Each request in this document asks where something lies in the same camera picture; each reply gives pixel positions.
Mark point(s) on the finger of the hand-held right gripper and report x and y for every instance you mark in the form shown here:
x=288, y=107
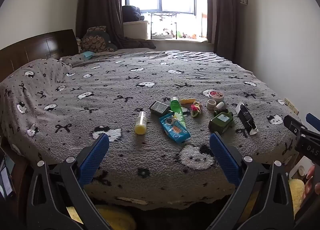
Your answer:
x=293, y=125
x=313, y=119

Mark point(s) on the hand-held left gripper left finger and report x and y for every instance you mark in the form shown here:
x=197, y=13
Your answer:
x=96, y=155

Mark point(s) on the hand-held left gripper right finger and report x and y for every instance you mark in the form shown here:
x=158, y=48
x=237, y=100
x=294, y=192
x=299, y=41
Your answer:
x=225, y=157

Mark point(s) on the white lip balm tube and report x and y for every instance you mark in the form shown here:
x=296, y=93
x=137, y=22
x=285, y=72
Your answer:
x=220, y=105

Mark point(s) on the green tube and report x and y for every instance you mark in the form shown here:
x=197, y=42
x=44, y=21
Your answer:
x=176, y=107

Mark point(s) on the person's right hand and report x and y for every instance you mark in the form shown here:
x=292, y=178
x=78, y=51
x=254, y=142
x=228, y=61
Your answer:
x=312, y=188

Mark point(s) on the white suction cup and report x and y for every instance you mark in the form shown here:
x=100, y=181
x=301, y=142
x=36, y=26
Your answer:
x=253, y=132

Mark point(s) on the black carton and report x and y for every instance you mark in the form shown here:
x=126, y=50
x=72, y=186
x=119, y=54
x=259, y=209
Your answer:
x=246, y=117

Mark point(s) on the small dark bottle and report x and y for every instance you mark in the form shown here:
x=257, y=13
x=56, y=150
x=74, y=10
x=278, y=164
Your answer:
x=224, y=111

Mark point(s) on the yellow fluffy slipper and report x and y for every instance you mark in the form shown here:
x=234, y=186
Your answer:
x=296, y=192
x=117, y=218

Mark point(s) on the yellow plastic bottle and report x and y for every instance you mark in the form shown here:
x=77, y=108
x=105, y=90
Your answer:
x=140, y=126

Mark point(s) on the patterned tape roll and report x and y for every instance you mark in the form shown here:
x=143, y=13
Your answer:
x=211, y=104

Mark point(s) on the blue wet wipes packet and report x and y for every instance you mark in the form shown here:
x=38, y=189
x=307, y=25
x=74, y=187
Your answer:
x=175, y=130

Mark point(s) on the round printed metal tin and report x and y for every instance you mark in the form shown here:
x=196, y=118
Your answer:
x=216, y=94

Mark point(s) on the small yellow tube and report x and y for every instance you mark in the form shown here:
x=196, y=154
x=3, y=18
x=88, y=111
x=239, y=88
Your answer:
x=188, y=101

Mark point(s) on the grey printed blanket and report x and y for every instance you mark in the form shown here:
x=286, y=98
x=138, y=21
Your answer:
x=125, y=82

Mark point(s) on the dark cardboard box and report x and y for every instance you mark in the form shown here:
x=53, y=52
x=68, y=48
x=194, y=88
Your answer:
x=160, y=107

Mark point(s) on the smartphone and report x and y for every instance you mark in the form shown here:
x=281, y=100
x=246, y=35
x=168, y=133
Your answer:
x=5, y=181

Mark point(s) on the light blue packet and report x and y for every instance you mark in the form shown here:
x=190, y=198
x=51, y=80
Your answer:
x=87, y=54

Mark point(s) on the patterned brown pillow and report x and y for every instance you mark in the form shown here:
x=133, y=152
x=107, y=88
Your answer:
x=95, y=41

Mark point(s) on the brown wooden headboard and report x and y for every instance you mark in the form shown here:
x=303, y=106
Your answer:
x=37, y=45

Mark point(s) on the row of small toys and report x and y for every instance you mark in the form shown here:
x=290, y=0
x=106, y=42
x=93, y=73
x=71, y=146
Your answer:
x=186, y=35

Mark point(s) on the white storage box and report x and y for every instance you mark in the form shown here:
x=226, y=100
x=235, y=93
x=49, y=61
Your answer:
x=135, y=29

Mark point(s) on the dark brown curtain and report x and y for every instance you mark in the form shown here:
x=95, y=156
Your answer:
x=222, y=8
x=100, y=0

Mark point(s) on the dark cloth pile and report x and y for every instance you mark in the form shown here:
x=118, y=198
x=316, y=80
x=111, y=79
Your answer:
x=132, y=12

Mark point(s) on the small drying rack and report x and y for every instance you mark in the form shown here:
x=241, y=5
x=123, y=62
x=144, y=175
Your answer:
x=162, y=15

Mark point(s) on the wall socket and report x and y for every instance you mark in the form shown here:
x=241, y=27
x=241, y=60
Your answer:
x=290, y=105

